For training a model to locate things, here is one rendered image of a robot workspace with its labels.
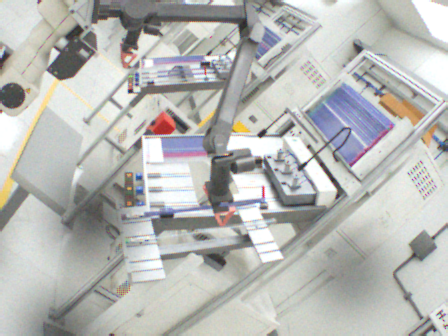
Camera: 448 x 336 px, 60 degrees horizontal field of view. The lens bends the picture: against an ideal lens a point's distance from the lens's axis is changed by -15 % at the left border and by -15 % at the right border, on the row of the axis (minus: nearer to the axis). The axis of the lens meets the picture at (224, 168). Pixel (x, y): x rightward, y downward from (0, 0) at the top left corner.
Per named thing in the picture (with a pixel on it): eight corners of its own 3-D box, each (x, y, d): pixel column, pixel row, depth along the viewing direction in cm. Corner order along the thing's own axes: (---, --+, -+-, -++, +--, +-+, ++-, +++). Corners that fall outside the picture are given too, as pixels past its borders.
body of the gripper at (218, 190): (224, 183, 140) (225, 163, 136) (234, 204, 132) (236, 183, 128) (203, 186, 138) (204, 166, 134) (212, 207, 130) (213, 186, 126)
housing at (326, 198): (313, 219, 180) (319, 191, 173) (280, 162, 222) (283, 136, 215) (330, 218, 182) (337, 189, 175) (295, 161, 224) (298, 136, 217)
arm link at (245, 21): (249, 11, 143) (261, 0, 133) (254, 46, 142) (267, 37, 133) (119, 9, 127) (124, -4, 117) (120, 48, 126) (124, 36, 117)
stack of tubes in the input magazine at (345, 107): (349, 165, 172) (394, 122, 166) (306, 114, 215) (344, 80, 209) (363, 182, 178) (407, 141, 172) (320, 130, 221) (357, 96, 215)
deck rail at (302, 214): (148, 231, 165) (147, 218, 162) (148, 228, 167) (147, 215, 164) (324, 219, 179) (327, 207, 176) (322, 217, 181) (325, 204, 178)
